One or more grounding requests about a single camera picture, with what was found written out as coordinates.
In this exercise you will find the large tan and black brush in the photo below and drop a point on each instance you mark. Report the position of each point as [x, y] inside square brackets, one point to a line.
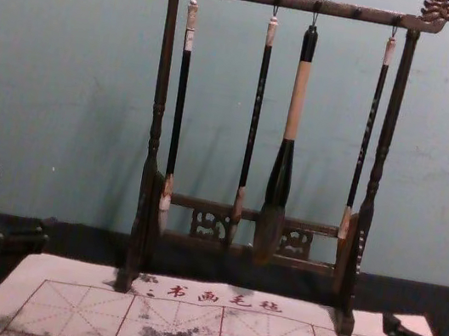
[296, 102]

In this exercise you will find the dark wooden brush rack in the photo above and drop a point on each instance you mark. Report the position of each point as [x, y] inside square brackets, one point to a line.
[155, 122]

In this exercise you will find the thin black brush pale tip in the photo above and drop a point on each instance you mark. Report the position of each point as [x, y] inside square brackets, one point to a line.
[365, 148]

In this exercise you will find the black table cloth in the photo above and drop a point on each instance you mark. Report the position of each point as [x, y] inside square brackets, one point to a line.
[78, 240]

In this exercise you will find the white felt mat red grid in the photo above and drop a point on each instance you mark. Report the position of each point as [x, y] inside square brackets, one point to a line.
[181, 320]

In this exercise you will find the thin black brush brown tip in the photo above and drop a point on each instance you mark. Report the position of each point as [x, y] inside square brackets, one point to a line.
[252, 138]

